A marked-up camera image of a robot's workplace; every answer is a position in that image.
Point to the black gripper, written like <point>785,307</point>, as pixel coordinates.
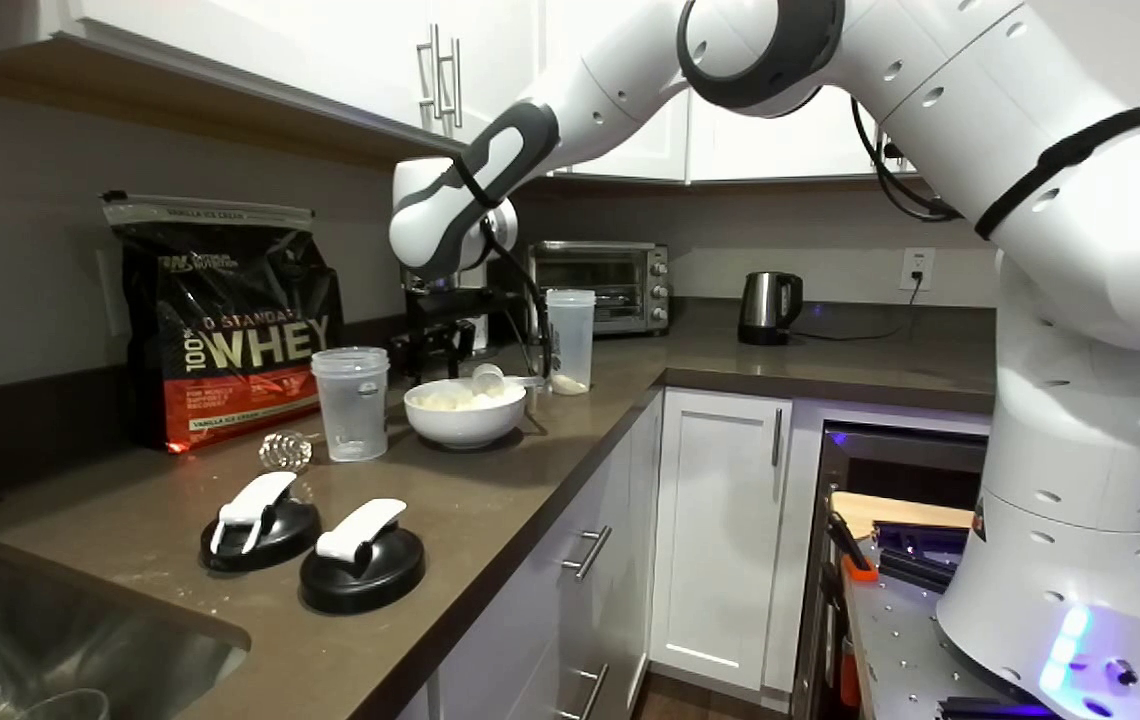
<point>449,311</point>

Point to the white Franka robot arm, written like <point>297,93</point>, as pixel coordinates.
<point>1073,401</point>

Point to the white perforated robot base board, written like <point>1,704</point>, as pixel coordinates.
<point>913,654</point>

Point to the small clear plastic cup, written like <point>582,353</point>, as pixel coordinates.
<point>353,407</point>

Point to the tall clear plastic shaker cup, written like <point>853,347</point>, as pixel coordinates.
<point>568,341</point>

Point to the white bowl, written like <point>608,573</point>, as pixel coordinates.
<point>465,419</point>

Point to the silver toaster oven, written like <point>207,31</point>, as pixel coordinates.
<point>608,280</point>

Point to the black whey protein bag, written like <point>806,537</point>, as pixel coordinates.
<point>243,335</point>

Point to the black shaker lid white flap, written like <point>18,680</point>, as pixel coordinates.
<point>263,521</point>
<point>363,560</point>

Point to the grey drawer stack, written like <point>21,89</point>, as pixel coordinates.
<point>543,586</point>

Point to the steel electric kettle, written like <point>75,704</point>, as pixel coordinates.
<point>771,307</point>

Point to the white base cabinet door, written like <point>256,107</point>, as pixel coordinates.
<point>722,534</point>

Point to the orange black clamp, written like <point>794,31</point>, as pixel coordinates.
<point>853,547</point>

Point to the stainless steel sink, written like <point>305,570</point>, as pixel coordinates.
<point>63,640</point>

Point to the wooden board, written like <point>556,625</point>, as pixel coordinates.
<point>902,512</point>

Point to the white wall outlet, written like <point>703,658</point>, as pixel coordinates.
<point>917,275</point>

